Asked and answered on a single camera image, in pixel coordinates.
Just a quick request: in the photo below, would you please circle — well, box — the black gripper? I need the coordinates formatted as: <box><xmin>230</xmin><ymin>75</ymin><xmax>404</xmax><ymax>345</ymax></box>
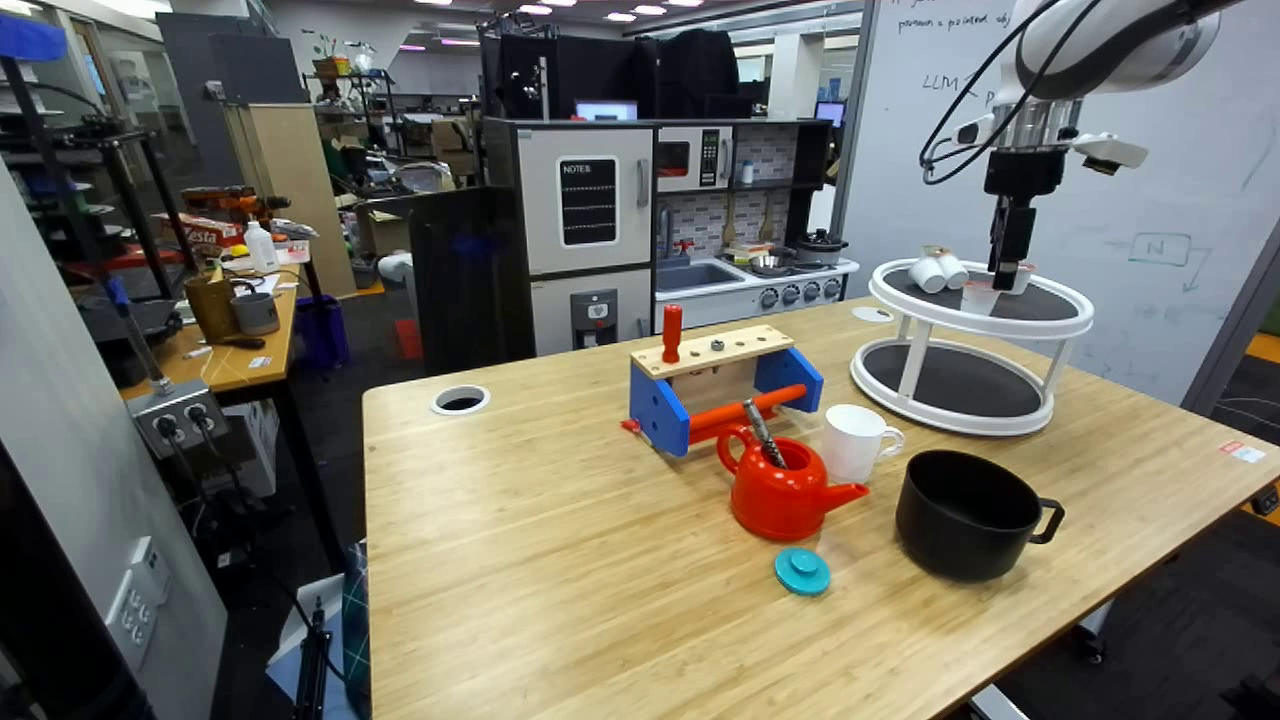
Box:
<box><xmin>980</xmin><ymin>147</ymin><xmax>1072</xmax><ymax>302</ymax></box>

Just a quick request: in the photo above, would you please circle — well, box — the white two-tier round stand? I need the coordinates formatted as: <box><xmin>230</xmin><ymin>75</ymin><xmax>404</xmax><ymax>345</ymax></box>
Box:
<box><xmin>848</xmin><ymin>253</ymin><xmax>1099</xmax><ymax>440</ymax></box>

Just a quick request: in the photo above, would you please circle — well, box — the white mug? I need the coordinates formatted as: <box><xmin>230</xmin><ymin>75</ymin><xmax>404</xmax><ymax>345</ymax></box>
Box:
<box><xmin>818</xmin><ymin>400</ymin><xmax>908</xmax><ymax>488</ymax></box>

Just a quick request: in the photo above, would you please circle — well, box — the toy kitchen sink counter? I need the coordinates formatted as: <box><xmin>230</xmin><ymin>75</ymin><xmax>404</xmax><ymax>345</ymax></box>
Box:
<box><xmin>651</xmin><ymin>245</ymin><xmax>863</xmax><ymax>331</ymax></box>

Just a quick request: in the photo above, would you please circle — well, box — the metal spoon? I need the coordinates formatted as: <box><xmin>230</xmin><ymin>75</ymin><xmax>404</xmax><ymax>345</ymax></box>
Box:
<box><xmin>739</xmin><ymin>398</ymin><xmax>792</xmax><ymax>474</ymax></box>

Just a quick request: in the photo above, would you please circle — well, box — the red toy teapot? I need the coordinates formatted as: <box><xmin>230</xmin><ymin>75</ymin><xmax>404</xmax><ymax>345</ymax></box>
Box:
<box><xmin>713</xmin><ymin>420</ymin><xmax>871</xmax><ymax>543</ymax></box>

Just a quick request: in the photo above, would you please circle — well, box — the white toy microwave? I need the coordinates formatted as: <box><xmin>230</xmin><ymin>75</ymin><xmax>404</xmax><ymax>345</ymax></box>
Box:
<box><xmin>651</xmin><ymin>123</ymin><xmax>735</xmax><ymax>197</ymax></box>

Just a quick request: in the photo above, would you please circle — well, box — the teal round lid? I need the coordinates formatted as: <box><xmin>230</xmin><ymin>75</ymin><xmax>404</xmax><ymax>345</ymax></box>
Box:
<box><xmin>772</xmin><ymin>543</ymin><xmax>837</xmax><ymax>601</ymax></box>

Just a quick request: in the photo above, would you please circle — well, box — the blue wooden peg bench toy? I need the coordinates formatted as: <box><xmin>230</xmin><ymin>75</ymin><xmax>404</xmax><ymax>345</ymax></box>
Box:
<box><xmin>618</xmin><ymin>319</ymin><xmax>826</xmax><ymax>459</ymax></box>

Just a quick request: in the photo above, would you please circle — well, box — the white toy kitchen oven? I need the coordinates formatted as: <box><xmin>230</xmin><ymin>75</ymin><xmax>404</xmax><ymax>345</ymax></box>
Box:
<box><xmin>511</xmin><ymin>122</ymin><xmax>659</xmax><ymax>356</ymax></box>

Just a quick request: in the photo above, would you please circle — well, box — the small lit laptop screen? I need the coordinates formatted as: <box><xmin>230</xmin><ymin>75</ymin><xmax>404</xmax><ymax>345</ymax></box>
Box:
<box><xmin>570</xmin><ymin>96</ymin><xmax>640</xmax><ymax>128</ymax></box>

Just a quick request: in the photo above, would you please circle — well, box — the blue waste bin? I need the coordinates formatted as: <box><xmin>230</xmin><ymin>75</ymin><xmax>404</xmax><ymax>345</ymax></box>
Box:
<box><xmin>292</xmin><ymin>292</ymin><xmax>350</xmax><ymax>376</ymax></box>

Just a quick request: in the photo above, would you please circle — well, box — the cluttered wooden side table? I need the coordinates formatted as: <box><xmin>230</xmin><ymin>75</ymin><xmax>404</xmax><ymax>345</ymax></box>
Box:
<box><xmin>114</xmin><ymin>272</ymin><xmax>304</xmax><ymax>405</ymax></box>

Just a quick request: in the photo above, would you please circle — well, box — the large grey leaning board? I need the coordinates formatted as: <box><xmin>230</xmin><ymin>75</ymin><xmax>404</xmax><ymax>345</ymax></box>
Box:
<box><xmin>0</xmin><ymin>156</ymin><xmax>230</xmax><ymax>720</ymax></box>

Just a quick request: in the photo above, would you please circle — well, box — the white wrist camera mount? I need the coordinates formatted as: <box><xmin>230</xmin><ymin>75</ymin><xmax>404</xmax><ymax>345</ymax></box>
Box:
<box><xmin>974</xmin><ymin>128</ymin><xmax>1153</xmax><ymax>175</ymax></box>

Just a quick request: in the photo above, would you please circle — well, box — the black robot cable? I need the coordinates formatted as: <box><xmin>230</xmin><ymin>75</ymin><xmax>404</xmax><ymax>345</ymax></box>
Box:
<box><xmin>917</xmin><ymin>0</ymin><xmax>1072</xmax><ymax>189</ymax></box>

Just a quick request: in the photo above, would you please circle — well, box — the black bowl with handle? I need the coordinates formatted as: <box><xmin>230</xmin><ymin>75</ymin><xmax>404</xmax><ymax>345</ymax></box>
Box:
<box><xmin>891</xmin><ymin>450</ymin><xmax>1068</xmax><ymax>585</ymax></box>

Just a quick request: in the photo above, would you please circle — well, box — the round table cable grommet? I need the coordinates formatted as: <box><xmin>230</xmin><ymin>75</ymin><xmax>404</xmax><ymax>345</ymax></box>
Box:
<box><xmin>429</xmin><ymin>380</ymin><xmax>492</xmax><ymax>420</ymax></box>

